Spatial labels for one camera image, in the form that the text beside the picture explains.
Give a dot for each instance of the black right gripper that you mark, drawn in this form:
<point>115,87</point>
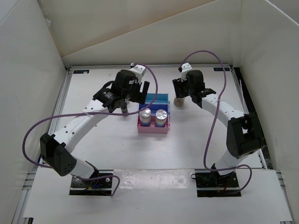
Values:
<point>178,84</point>

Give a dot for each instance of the dark blue organizer box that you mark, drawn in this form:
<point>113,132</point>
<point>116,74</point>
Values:
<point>155,107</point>

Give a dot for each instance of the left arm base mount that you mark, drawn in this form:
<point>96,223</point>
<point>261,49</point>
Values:
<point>101,187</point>

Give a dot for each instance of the small black-lid pepper bottle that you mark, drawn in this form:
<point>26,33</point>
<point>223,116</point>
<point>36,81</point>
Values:
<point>124,110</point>

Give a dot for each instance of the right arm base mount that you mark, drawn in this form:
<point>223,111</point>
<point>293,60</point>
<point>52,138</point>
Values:
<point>209,184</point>

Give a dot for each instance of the pink organizer box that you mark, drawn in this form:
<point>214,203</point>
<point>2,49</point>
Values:
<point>152,128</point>

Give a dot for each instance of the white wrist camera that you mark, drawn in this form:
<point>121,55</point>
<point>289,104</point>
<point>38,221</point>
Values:
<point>184,69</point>
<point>139,71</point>

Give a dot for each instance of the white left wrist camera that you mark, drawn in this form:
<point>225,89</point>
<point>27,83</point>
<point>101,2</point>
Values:
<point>139,71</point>

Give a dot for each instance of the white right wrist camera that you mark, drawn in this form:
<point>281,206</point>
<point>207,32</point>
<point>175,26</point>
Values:
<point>184,69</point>

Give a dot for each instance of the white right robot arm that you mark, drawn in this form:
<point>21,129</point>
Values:
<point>244,133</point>

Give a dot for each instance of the silver-lid shaker bottle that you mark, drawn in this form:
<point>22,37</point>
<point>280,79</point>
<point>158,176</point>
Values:
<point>145,117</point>
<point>160,118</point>

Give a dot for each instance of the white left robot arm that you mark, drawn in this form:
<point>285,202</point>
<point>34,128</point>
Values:
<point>56,149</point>

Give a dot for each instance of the light blue organizer box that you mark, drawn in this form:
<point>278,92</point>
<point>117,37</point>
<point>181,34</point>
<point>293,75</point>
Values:
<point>160,98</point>

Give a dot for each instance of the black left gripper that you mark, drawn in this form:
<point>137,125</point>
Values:
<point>139,97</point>

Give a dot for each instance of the black-cap spice jar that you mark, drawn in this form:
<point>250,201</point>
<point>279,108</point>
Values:
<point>179,102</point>

